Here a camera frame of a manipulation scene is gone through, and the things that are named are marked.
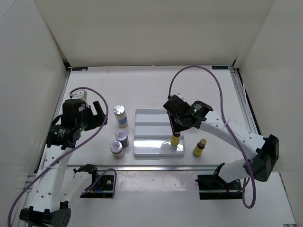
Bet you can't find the white-lid spice jar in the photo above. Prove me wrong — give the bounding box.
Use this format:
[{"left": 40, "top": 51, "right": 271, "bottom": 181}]
[
  {"left": 115, "top": 130, "right": 129, "bottom": 148},
  {"left": 109, "top": 140, "right": 125, "bottom": 158}
]

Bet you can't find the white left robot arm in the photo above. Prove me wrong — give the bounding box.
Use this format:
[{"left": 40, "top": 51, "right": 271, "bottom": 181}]
[{"left": 19, "top": 98, "right": 107, "bottom": 227}]

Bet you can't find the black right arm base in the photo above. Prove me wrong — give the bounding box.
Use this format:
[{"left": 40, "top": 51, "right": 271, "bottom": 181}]
[{"left": 195, "top": 175, "right": 242, "bottom": 200}]

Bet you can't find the yellow cork-top bottle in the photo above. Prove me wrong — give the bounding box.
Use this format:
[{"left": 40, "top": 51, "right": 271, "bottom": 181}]
[
  {"left": 171, "top": 132, "right": 181, "bottom": 146},
  {"left": 192, "top": 139, "right": 207, "bottom": 157}
]

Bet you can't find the left silver-lid shaker bottle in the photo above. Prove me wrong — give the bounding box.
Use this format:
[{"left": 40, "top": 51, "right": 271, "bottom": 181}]
[{"left": 113, "top": 105, "right": 128, "bottom": 128}]

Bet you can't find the white divided plastic tray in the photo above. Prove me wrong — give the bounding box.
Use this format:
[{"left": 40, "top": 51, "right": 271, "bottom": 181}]
[{"left": 134, "top": 109, "right": 185, "bottom": 158}]

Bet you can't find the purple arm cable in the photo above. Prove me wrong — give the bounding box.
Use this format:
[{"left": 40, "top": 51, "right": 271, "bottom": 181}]
[
  {"left": 167, "top": 65, "right": 257, "bottom": 209},
  {"left": 7, "top": 87, "right": 117, "bottom": 227}
]

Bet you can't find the rear white-lid spice jar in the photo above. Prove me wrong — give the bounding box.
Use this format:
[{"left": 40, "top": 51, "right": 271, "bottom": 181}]
[{"left": 115, "top": 130, "right": 129, "bottom": 148}]

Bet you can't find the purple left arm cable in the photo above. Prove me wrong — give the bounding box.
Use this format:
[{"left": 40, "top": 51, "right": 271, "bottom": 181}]
[{"left": 7, "top": 87, "right": 117, "bottom": 227}]

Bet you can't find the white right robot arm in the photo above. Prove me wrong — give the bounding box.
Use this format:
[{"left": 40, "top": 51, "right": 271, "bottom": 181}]
[{"left": 163, "top": 95, "right": 279, "bottom": 189}]

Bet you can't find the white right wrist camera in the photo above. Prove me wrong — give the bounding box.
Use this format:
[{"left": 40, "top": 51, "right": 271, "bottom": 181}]
[{"left": 168, "top": 93, "right": 184, "bottom": 100}]

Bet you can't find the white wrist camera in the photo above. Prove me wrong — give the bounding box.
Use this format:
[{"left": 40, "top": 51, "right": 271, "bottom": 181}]
[
  {"left": 69, "top": 89, "right": 88, "bottom": 106},
  {"left": 168, "top": 93, "right": 184, "bottom": 100}
]

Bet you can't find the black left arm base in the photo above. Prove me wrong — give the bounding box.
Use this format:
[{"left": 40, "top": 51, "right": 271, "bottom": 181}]
[{"left": 80, "top": 168, "right": 117, "bottom": 199}]

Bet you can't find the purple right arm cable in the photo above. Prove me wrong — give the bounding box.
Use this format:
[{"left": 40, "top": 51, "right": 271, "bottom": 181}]
[{"left": 167, "top": 65, "right": 257, "bottom": 209}]

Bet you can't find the front white-lid spice jar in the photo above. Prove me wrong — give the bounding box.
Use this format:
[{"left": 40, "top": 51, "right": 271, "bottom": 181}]
[{"left": 109, "top": 140, "right": 125, "bottom": 158}]

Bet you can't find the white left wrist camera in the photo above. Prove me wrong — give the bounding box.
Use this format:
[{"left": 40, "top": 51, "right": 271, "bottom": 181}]
[{"left": 69, "top": 89, "right": 88, "bottom": 106}]

